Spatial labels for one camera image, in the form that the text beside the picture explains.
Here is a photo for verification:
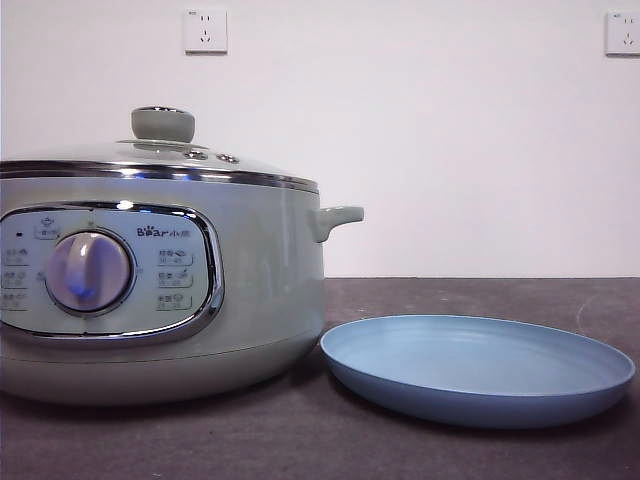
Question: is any white wall socket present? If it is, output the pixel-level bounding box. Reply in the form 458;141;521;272
184;8;229;55
604;10;640;57

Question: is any pale green electric steamer pot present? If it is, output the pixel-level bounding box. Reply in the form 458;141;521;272
0;172;365;405

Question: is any blue round plate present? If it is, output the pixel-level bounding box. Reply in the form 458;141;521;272
319;313;637;430

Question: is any glass lid with green knob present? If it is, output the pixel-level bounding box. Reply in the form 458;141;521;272
0;105;320;191

